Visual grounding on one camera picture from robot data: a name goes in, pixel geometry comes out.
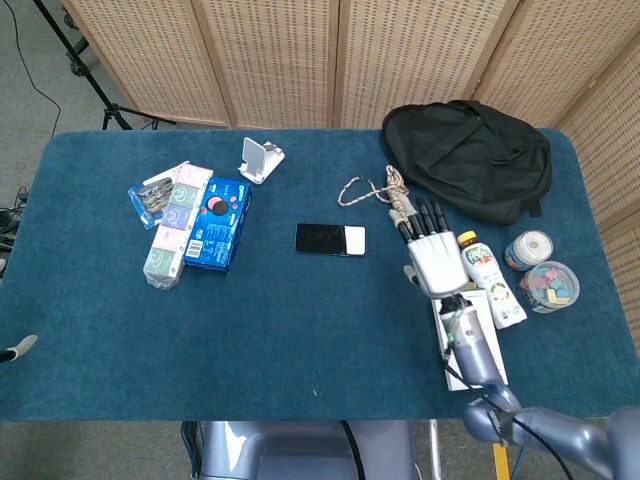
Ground blue blister pack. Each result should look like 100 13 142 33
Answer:
127 160 191 231

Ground clear tub colourful clips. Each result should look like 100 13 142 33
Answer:
517 260 581 314

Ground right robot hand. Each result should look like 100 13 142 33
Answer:
388 195 472 300

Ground black backpack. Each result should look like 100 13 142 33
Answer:
381 99 554 226

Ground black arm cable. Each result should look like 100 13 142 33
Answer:
441 344 575 480

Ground black cable bundle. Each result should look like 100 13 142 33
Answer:
0 185 30 274

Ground grey robot torso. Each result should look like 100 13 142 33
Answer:
198 420 419 480

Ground jar with white lid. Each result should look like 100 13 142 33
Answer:
503 230 555 272

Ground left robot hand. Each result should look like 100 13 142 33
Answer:
0 334 39 365

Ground pastel tissue pack stack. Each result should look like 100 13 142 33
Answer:
142 163 213 290

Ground blue table mat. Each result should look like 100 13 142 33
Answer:
0 128 615 423

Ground blue Oreo box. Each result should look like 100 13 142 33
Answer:
183 176 251 273

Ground braided rope bundle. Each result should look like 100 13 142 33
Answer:
337 165 414 214

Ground woven folding screen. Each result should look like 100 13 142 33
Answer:
60 0 640 296

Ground drink bottle yellow cap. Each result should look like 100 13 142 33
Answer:
456 230 528 330

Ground silver pole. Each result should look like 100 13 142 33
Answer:
428 419 444 480

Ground white phone stand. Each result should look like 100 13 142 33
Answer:
237 136 286 186

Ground black tripod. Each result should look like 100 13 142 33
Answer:
32 0 177 132

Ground black floor cable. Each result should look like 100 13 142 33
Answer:
3 0 62 139

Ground white USB hub box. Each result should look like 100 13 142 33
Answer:
430 287 509 392

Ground light blue smartphone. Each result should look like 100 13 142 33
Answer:
294 222 367 258

